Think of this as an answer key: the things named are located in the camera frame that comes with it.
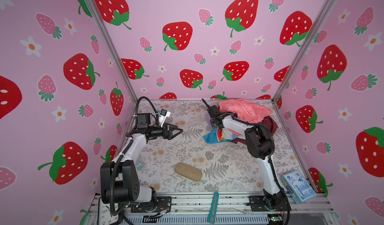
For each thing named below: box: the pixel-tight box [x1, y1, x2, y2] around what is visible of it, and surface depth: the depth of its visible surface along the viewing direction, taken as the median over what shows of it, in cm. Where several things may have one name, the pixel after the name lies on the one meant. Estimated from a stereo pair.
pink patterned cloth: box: [218, 99, 273, 124], surface depth 98 cm
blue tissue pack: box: [280, 170, 318, 204], surface depth 76 cm
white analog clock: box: [99, 197, 120, 225], surface depth 70 cm
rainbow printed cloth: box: [202, 127, 246, 144], surface depth 100 cm
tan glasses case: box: [174, 162, 203, 182], surface depth 84 cm
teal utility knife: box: [207, 192, 220, 224], surface depth 74 cm
